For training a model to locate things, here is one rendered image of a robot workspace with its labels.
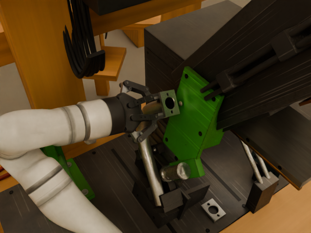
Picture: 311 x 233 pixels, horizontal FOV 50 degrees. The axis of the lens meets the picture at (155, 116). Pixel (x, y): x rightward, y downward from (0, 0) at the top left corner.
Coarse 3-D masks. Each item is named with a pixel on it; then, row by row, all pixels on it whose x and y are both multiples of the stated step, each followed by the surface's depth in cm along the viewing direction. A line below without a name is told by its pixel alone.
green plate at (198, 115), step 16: (192, 80) 69; (176, 96) 74; (192, 96) 70; (192, 112) 71; (208, 112) 67; (176, 128) 77; (192, 128) 72; (208, 128) 68; (176, 144) 78; (192, 144) 73; (208, 144) 75
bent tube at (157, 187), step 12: (168, 96) 72; (144, 108) 78; (156, 108) 74; (168, 108) 74; (144, 144) 82; (144, 156) 82; (156, 168) 82; (156, 180) 81; (156, 192) 81; (156, 204) 81
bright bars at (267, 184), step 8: (248, 152) 81; (256, 168) 81; (264, 168) 82; (256, 176) 81; (264, 176) 82; (272, 176) 82; (256, 184) 81; (264, 184) 81; (272, 184) 81; (256, 192) 82; (264, 192) 81; (272, 192) 85; (248, 200) 86; (256, 200) 83; (264, 200) 85; (248, 208) 88; (256, 208) 86
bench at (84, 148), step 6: (102, 138) 108; (108, 138) 108; (114, 138) 108; (84, 144) 107; (90, 144) 107; (96, 144) 107; (72, 150) 105; (78, 150) 105; (84, 150) 105; (66, 156) 103; (72, 156) 103; (0, 174) 98; (6, 180) 97; (12, 180) 97; (0, 186) 95; (6, 186) 95; (0, 228) 86
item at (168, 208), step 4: (172, 204) 81; (176, 204) 82; (180, 204) 82; (156, 208) 82; (160, 208) 80; (164, 208) 79; (168, 208) 80; (172, 208) 81; (156, 212) 82; (160, 212) 81; (164, 212) 79
